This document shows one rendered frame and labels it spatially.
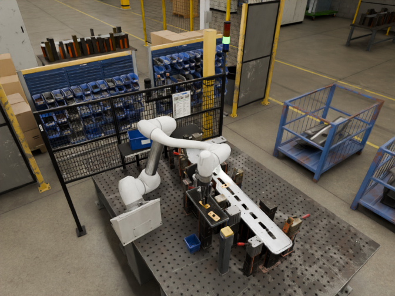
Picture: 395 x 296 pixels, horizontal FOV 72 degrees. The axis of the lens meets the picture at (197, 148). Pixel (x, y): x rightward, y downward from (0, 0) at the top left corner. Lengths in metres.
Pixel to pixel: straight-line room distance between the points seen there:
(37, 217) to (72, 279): 1.05
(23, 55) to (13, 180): 4.88
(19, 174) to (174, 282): 2.64
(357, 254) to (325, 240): 0.24
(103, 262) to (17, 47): 6.39
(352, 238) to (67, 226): 2.98
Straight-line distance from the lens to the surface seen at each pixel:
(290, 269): 2.33
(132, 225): 2.28
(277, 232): 2.11
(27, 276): 3.43
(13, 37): 8.39
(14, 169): 4.07
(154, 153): 2.24
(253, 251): 1.96
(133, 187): 2.33
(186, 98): 2.95
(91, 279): 3.15
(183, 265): 2.24
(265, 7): 5.23
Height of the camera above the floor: 2.62
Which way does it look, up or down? 36 degrees down
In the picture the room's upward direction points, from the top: straight up
